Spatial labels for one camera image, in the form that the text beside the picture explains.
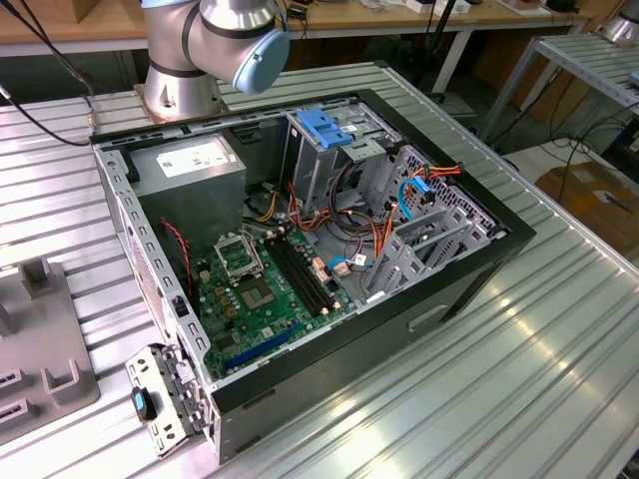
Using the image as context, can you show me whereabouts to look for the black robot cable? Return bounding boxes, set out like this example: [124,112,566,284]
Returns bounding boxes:
[0,0,96,149]

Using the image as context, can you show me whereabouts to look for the large cardboard box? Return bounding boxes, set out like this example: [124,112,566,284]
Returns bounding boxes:
[536,162,639,250]

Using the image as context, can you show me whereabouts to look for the black stand pole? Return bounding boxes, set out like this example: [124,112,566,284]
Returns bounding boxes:
[418,0,463,104]

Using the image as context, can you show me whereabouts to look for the red orange wire bundle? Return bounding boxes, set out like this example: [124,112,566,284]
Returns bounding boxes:
[287,182,333,234]

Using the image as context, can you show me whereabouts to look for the yellow orange supply wires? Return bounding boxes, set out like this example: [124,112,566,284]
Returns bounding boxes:
[257,191,280,222]

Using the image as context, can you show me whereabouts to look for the silver perforated disk bay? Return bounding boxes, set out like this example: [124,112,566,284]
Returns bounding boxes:
[358,144,505,305]

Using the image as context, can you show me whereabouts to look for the green motherboard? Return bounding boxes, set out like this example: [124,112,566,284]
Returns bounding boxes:
[192,227,360,383]

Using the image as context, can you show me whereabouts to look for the disk power wire black connector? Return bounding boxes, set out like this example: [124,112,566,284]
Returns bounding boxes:
[420,162,465,184]

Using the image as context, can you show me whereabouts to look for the wooden desk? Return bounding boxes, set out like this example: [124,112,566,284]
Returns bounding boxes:
[0,0,590,59]

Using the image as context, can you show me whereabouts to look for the silver optical drive cage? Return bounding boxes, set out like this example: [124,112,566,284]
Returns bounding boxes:
[279,99,400,216]

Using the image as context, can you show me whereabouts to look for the black RAM slot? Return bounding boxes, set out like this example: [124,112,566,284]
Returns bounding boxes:
[263,239,320,316]
[269,238,325,314]
[281,234,335,308]
[275,236,330,311]

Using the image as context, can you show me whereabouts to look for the grey power supply unit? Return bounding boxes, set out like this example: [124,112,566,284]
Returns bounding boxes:
[127,132,249,255]

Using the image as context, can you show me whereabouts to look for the grey parts rack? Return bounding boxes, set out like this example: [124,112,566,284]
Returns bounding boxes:
[0,256,101,443]

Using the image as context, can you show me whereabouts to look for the blue SATA wire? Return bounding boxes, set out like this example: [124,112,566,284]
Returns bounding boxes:
[326,174,433,273]

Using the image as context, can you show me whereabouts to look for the open black PC case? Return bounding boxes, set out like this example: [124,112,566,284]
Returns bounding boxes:
[88,88,538,465]

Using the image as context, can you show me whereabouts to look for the metal socket cover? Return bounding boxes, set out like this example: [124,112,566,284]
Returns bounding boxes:
[214,233,265,279]

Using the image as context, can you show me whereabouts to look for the black blue latch tab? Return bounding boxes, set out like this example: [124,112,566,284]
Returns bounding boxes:
[130,388,156,423]

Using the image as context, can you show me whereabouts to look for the silver slot bracket cover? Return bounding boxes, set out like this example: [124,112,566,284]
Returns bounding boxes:
[124,341,211,460]

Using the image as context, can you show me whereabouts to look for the orange yellow wire bundle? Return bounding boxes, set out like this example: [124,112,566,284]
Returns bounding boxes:
[371,207,400,258]

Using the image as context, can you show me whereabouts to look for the red black fan wire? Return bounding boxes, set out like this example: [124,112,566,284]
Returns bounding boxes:
[159,218,195,300]

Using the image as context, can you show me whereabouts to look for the blue plastic drive latch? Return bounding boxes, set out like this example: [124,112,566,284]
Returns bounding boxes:
[297,109,355,151]

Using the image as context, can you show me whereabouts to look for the blue expansion slot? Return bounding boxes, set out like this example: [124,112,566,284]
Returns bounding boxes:
[222,321,301,373]

